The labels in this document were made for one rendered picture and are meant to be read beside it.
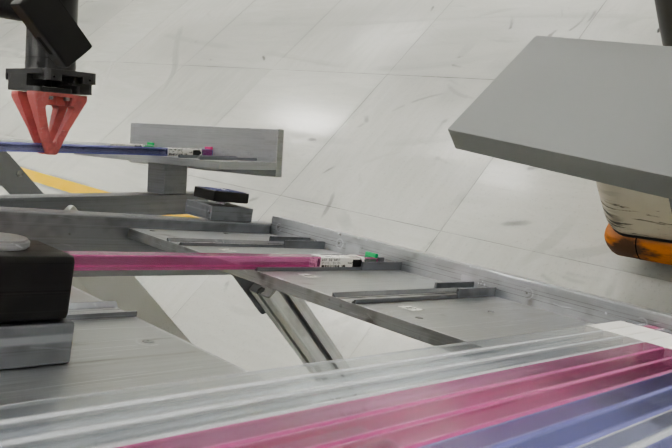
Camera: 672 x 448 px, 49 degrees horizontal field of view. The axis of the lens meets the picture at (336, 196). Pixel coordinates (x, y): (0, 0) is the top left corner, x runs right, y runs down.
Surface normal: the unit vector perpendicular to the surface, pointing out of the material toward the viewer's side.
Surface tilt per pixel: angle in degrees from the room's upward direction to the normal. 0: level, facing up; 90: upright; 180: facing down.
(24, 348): 90
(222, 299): 0
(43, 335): 90
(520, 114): 0
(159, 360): 48
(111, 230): 90
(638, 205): 90
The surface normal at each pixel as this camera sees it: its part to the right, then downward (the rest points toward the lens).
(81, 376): 0.15, -0.99
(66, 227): 0.72, 0.14
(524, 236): -0.40, -0.71
